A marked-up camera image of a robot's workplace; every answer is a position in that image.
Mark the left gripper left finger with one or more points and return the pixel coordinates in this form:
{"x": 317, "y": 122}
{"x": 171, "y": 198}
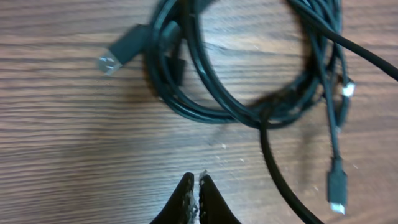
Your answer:
{"x": 181, "y": 206}

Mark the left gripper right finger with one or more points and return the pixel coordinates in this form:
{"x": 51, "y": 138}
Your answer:
{"x": 212, "y": 206}

